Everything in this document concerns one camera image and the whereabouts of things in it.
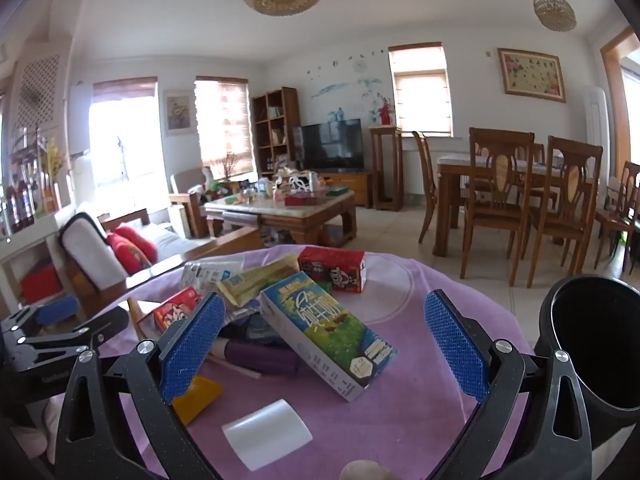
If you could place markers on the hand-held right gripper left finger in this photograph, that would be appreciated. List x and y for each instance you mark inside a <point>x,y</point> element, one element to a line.
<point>192,345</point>

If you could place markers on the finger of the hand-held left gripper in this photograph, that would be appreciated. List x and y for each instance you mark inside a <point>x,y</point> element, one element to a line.
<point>90,332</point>
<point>57,310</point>

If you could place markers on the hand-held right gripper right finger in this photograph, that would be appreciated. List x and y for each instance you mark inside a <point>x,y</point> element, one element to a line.
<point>457,345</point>

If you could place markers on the blue green milk carton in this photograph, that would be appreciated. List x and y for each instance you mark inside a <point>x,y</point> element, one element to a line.
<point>325,330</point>

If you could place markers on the black trash bin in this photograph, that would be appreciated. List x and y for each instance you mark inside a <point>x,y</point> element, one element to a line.
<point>600,400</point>

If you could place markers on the person's right hand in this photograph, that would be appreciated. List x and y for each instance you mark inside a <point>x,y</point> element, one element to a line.
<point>365,471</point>

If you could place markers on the small red drink carton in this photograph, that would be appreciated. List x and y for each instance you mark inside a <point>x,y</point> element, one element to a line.
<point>172,310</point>

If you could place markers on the yellow card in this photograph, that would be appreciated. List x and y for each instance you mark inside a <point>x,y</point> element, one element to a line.
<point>200,400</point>

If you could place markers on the purple bottle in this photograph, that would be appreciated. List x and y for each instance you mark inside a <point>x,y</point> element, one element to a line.
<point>260,357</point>

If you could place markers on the white cushioned wooden sofa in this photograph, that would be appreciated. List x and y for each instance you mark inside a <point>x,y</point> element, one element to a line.
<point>90,245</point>

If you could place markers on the clear printed plastic packet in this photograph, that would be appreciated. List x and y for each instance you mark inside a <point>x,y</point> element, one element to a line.
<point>210,272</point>

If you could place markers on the yellow green wrapper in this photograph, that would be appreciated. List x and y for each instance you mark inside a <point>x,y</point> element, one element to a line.
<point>250,282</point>

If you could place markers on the red cushion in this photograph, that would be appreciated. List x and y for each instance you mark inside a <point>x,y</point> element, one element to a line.
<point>127,255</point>
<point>145,240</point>

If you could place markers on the purple tablecloth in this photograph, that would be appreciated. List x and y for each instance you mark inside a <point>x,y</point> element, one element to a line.
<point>400,410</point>

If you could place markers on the large red drink carton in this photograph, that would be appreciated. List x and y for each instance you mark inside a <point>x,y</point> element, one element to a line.
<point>332,270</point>

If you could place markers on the wooden dining table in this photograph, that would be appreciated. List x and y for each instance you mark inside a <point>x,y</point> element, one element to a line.
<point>445,195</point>

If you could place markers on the yellow artificial flowers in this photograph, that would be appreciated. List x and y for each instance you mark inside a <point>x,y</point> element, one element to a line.
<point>52,157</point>

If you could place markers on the wooden armchair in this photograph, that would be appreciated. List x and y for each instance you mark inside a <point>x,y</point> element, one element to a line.
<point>187,180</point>

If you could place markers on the wooden coffee table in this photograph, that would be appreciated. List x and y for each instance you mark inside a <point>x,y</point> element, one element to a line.
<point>300,215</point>

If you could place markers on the wooden dining chair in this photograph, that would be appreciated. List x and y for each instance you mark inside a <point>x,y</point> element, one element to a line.
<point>425,170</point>
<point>500,170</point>
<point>572,180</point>
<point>625,200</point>

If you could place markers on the red box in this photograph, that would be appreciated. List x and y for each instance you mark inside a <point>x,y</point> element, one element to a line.
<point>302,200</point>

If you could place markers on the wooden television cabinet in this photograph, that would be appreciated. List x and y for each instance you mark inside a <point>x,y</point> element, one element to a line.
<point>357,185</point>

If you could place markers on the green box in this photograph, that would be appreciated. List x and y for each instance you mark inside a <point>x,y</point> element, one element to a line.
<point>337,191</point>

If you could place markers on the striped window blind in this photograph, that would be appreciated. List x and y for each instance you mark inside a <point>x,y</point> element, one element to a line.
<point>222,125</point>
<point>422,100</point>

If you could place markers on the tall wooden plant stand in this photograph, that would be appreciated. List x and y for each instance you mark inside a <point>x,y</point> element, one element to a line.
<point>386,132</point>

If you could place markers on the small framed flower picture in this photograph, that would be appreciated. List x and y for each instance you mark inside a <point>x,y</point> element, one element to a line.
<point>178,112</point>

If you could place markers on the wooden bookshelf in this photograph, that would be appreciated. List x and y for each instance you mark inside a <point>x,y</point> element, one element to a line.
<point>287,130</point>

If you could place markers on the flat screen television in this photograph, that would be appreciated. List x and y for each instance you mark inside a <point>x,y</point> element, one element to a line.
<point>332,145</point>

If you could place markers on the red decoration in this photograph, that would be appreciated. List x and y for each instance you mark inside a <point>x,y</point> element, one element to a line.
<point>385,114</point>

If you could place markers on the white standing air conditioner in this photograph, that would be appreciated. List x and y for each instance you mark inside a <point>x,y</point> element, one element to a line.
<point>595,130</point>

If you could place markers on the large floral framed picture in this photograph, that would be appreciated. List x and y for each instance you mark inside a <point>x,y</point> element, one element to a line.
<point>531,75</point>

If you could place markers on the white wall radiator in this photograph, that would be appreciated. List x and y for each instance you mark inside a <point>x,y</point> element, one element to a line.
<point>417,172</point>

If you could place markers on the round wall clock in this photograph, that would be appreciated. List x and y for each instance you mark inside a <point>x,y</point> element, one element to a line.
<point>360,66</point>

